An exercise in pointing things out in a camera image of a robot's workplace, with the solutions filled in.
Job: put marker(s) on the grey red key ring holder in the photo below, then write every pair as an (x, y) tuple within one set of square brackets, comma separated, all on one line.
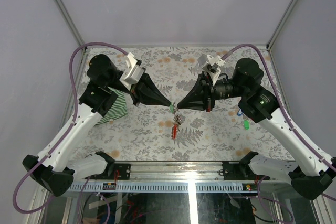
[(177, 122)]

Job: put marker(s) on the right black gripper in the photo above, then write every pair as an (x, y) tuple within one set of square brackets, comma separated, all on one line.
[(201, 96)]

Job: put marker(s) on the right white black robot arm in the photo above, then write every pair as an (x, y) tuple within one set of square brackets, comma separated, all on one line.
[(312, 170)]

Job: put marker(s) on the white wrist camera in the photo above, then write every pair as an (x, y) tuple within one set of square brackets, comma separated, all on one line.
[(133, 72), (211, 65)]

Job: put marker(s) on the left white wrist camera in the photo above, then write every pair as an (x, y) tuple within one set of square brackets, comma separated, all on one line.
[(133, 72)]

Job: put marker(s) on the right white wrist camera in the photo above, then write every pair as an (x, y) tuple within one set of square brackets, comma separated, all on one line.
[(211, 65)]

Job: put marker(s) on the green key tag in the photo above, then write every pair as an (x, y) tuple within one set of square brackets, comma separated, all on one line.
[(246, 124), (172, 108)]

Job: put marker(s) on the blue key tag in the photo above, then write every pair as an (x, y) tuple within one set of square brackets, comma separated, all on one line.
[(239, 113)]

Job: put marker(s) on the aluminium front rail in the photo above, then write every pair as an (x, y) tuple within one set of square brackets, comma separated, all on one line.
[(175, 176)]

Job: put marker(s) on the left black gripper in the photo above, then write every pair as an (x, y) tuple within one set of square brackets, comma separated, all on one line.
[(146, 91)]

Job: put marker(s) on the green striped cloth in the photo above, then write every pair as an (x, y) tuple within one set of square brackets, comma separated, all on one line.
[(118, 110)]

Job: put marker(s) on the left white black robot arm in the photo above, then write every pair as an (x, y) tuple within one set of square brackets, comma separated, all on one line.
[(78, 124)]

